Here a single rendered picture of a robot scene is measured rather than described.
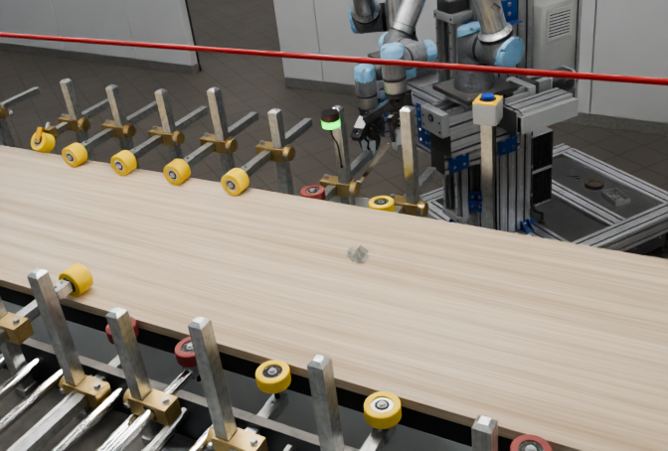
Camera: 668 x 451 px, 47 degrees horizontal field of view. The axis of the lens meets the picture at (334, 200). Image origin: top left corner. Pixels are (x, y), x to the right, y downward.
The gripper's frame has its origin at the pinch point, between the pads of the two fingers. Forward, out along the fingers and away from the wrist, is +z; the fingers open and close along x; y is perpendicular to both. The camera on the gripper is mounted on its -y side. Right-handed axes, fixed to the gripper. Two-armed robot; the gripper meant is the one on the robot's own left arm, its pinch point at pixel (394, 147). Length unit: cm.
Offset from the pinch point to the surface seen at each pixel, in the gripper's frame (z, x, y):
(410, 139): -8.8, -13.0, 6.7
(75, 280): 1, -73, -82
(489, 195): 7.2, -21.7, 30.6
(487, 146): -9.3, -21.6, 30.3
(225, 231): 7, -39, -50
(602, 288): 9, -69, 57
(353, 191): 12.7, -6.0, -14.5
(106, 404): 16, -104, -63
